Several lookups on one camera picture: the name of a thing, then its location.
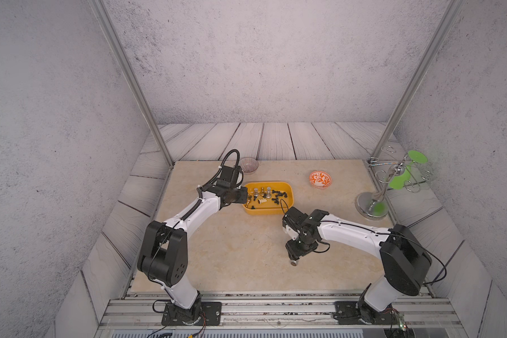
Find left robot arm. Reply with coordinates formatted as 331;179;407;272
137;149;247;325

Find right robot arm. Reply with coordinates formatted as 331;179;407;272
283;207;432;325

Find yellow plastic storage box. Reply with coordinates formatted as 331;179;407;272
243;182;294;215

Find striped glass bowl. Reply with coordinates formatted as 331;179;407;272
239;157;259;175

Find orange patterned bowl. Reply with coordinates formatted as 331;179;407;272
308;170;332;190

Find metal cup tree stand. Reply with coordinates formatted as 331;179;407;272
355;150;432;220

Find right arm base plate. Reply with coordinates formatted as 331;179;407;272
332;301;398;325

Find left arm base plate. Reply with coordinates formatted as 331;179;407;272
161;301;222;326

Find left aluminium frame post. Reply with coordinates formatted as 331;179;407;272
89;0;175;168

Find aluminium frame post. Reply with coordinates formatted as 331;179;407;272
89;0;175;168
370;0;463;159

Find right aluminium frame post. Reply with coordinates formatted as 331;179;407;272
370;0;463;159

